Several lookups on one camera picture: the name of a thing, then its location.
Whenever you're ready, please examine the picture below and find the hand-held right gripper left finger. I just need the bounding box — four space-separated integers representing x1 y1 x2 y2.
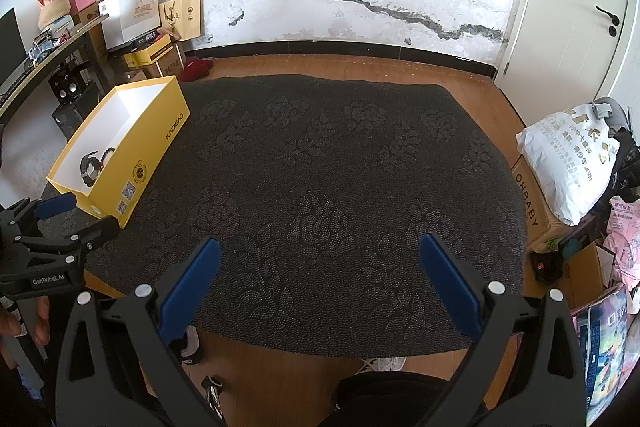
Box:
55 237 231 427

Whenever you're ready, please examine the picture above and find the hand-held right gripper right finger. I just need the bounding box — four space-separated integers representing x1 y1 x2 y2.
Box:
418 232 588 427

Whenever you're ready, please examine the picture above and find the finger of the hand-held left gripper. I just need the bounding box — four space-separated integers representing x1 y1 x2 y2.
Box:
0 193 77 240
22 215 121 264

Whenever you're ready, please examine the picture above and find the black wrist watch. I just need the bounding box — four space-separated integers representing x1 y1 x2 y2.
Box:
80 151 108 188

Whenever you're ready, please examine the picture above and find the yellow cardboard box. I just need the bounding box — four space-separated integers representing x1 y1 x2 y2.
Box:
46 76 191 230

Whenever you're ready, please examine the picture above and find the person's left hand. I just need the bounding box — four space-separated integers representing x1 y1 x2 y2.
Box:
0 296 52 349

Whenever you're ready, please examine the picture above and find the black and white sneaker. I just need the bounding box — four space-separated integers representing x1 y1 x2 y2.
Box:
177 326 204 365
201 374 224 423

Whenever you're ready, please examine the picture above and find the black pouch with red label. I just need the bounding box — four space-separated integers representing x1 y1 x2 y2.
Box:
530 251 566 285

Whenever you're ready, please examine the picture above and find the brown cardboard box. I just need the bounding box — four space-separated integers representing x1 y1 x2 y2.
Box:
510 155 571 253

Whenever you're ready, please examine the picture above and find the black speaker pair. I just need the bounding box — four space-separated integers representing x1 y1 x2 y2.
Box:
48 64 83 102

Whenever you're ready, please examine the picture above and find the person's black trouser leg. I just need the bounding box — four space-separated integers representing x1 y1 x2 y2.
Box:
332 371 488 427

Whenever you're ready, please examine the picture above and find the open cardboard box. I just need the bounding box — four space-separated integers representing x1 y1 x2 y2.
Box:
562 237 618 308

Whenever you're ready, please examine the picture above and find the black desk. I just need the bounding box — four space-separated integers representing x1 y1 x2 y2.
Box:
0 14 111 128

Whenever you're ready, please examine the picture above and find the dark floral mat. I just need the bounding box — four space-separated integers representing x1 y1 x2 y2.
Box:
50 74 530 358

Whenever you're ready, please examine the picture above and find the black monitor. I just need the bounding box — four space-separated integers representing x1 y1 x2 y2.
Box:
0 7 26 85

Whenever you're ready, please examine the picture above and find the colourful printed box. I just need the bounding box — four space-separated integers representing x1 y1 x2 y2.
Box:
572 284 633 425

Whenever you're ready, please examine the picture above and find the white printed sack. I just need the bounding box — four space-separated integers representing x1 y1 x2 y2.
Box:
516 103 621 226

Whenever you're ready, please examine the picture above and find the small yellow box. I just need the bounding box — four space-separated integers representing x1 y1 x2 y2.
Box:
122 38 176 68

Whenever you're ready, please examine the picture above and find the printed cardboard carton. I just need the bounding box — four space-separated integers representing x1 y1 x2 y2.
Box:
142 44 187 80

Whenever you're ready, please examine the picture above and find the pink plastic packet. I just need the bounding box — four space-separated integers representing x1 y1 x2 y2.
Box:
607 196 640 290

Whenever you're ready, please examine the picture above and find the black flat box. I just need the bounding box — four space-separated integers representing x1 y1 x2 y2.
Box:
125 32 166 50

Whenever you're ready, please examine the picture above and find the dark red cloth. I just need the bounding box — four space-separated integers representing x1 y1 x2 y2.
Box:
181 58 215 82

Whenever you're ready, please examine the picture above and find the straw bag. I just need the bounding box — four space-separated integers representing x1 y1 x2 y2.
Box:
37 0 76 30

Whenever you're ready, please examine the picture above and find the white paper bag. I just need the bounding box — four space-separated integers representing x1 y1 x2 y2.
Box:
97 0 162 52

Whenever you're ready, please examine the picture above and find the black clothing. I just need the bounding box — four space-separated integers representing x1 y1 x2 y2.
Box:
610 129 640 202

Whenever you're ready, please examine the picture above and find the tan paper bag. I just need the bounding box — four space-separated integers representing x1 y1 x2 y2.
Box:
159 0 204 42

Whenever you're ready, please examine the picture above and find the grey fabric item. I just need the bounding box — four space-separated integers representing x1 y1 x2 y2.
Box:
592 96 632 130

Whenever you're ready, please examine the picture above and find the white door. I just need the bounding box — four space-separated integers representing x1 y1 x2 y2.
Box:
492 0 640 108

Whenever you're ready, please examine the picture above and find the black door handle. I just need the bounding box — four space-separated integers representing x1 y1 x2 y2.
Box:
595 5 622 38

